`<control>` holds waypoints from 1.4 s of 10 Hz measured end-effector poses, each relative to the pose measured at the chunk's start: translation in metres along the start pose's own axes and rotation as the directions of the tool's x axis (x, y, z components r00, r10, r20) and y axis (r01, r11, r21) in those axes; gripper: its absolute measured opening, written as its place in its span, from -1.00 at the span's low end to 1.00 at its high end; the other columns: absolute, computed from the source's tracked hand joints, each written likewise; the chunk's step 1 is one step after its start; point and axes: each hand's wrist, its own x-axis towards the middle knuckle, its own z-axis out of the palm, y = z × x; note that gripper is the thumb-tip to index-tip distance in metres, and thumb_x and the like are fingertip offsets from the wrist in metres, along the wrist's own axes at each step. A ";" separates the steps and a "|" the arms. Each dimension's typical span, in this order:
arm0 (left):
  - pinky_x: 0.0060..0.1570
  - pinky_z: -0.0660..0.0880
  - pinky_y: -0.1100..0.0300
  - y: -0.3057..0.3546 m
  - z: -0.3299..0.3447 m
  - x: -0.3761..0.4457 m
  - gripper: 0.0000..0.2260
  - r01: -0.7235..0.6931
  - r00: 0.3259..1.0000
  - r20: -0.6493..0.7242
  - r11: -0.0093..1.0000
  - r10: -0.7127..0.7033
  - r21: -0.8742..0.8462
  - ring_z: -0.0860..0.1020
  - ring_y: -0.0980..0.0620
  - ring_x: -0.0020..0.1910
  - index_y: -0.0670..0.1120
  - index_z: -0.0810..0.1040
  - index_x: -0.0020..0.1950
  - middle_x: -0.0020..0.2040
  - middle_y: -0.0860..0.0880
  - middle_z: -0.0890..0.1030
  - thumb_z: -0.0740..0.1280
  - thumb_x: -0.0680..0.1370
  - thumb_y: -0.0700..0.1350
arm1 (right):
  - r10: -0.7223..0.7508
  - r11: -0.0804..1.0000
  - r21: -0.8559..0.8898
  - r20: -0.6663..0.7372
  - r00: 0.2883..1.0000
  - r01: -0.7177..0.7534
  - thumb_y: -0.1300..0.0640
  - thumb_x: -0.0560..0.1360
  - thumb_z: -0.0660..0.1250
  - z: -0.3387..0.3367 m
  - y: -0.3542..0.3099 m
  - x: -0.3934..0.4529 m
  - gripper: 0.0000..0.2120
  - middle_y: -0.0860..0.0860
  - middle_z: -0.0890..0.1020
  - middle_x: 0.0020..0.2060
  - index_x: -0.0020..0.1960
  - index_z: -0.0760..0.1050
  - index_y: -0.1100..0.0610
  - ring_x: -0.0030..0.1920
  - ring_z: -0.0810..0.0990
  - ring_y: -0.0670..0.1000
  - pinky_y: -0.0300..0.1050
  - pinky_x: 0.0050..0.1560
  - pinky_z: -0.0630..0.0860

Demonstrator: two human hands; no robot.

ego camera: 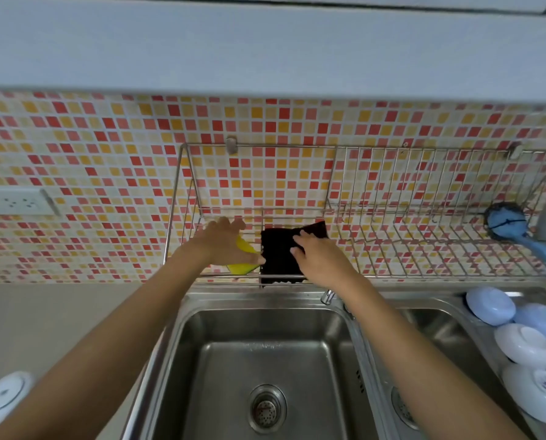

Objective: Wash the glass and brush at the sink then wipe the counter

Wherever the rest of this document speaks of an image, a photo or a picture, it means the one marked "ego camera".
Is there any person's right hand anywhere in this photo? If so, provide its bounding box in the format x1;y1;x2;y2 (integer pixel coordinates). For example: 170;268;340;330
291;230;362;289

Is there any person's left hand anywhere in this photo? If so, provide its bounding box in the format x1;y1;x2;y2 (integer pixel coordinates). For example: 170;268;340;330
188;217;267;273

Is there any yellow sponge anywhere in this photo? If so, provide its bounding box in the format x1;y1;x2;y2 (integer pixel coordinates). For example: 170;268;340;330
227;236;261;276

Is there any black scouring pad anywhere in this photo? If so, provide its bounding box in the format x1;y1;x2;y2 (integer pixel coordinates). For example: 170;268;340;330
260;220;330;285

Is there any person's right forearm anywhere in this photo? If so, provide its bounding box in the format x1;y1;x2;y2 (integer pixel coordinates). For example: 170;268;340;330
311;269;533;440

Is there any person's left forearm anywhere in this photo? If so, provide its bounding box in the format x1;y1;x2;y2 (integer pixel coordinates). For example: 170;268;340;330
0;250;209;440

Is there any chrome faucet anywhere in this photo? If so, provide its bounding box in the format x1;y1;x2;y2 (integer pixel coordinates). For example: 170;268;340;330
321;288;354;317

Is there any stainless steel double sink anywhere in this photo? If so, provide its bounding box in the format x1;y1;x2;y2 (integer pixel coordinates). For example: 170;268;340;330
121;288;546;440

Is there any steel sink drain strainer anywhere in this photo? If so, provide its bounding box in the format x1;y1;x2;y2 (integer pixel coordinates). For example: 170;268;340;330
248;384;288;434
390;386;420;431

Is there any pale blue bowl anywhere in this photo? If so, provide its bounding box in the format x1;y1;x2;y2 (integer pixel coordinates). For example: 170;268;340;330
513;302;546;347
465;287;517;327

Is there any blue dish brush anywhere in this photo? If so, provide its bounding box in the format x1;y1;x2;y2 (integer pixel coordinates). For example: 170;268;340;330
483;202;546;281

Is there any white bowl with blue print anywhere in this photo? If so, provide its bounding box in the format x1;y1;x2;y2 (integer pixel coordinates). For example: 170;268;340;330
502;364;546;426

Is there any round white lid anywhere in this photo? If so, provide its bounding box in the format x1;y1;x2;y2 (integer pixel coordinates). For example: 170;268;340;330
0;371;36;430

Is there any steel wire dish rack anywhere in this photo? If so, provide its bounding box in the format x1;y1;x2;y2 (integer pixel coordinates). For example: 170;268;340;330
162;142;546;286

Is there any white wall cabinet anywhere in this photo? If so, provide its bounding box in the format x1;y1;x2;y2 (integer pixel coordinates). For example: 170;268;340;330
0;0;546;105

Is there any white wall socket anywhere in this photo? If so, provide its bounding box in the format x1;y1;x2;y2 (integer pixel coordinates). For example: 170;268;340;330
0;187;61;219

